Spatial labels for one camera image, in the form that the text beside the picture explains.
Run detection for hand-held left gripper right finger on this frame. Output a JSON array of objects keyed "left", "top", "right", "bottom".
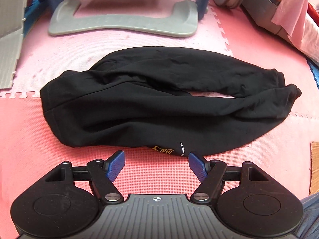
[{"left": 189, "top": 152, "right": 271, "bottom": 203}]

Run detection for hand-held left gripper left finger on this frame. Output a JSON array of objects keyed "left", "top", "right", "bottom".
[{"left": 44, "top": 151, "right": 125, "bottom": 203}]

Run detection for black pants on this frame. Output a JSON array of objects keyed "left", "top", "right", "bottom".
[{"left": 40, "top": 47, "right": 302, "bottom": 158}]

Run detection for red foam mat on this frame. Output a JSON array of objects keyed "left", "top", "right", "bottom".
[{"left": 0, "top": 90, "right": 319, "bottom": 239}]

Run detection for brown bamboo mat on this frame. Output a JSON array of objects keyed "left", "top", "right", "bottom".
[{"left": 310, "top": 141, "right": 319, "bottom": 195}]

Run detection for person's leg in jeans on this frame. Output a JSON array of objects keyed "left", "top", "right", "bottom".
[{"left": 295, "top": 193, "right": 319, "bottom": 239}]

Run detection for grey plastic toy base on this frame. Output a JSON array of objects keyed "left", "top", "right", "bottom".
[{"left": 48, "top": 0, "right": 199, "bottom": 37}]

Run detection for blue foam mat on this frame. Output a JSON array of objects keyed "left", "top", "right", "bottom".
[{"left": 307, "top": 59, "right": 319, "bottom": 90}]

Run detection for white ribbed plastic panel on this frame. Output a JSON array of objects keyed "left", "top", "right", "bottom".
[{"left": 0, "top": 0, "right": 30, "bottom": 89}]

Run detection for pink bed sheet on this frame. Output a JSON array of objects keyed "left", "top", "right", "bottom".
[{"left": 272, "top": 0, "right": 319, "bottom": 64}]

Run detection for blue plastic toy frame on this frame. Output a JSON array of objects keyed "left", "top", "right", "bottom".
[{"left": 48, "top": 0, "right": 211, "bottom": 20}]

